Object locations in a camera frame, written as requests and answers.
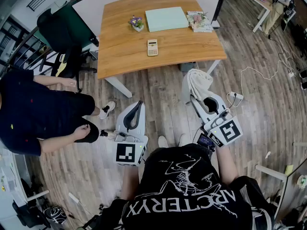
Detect wooden table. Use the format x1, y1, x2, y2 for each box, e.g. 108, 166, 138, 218
71, 0, 225, 45

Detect black metal railing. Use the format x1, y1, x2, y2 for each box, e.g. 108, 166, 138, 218
0, 14, 52, 72

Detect person's left forearm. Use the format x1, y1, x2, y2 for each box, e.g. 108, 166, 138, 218
119, 164, 141, 201

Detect person's right forearm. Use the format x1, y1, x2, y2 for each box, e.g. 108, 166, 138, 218
215, 144, 239, 184

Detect white table leg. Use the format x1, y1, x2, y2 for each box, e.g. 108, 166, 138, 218
206, 59, 222, 75
104, 76, 133, 98

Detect person's white shoe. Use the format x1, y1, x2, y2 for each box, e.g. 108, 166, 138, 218
99, 101, 116, 120
99, 129, 117, 140
178, 133, 190, 146
158, 135, 169, 149

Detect purple flowers in white pot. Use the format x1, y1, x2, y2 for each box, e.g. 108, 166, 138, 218
128, 15, 145, 33

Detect long white cable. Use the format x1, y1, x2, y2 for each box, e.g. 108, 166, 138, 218
239, 36, 296, 98

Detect flower print magazine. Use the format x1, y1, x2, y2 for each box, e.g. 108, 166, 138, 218
186, 10, 213, 33

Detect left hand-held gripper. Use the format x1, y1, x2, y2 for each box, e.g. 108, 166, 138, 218
114, 101, 149, 167

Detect grey-white cloth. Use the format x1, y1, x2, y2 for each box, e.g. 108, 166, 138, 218
181, 68, 213, 104

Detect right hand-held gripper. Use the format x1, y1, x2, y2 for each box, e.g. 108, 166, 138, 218
190, 96, 243, 148

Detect person's black printed shirt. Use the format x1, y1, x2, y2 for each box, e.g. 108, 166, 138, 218
99, 143, 276, 230

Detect slim white power strip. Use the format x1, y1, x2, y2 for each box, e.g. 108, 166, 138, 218
68, 192, 80, 204

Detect mint green flat box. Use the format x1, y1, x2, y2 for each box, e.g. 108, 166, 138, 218
145, 6, 189, 33

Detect beige calculator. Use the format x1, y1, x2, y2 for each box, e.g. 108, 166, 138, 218
147, 39, 159, 57

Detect black office chair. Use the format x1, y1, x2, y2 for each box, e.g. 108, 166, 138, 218
36, 8, 99, 93

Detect black phone with lit screen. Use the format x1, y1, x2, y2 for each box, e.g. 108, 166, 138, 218
196, 133, 215, 153

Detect black patterned helmet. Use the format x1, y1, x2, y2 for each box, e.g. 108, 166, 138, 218
44, 205, 68, 225

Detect person's white right shoe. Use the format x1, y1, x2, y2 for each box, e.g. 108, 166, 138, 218
178, 133, 190, 146

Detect white power strip with plug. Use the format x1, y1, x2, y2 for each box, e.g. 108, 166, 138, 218
226, 92, 244, 108

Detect person's white left shoe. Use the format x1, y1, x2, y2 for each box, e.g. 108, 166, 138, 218
158, 135, 169, 149

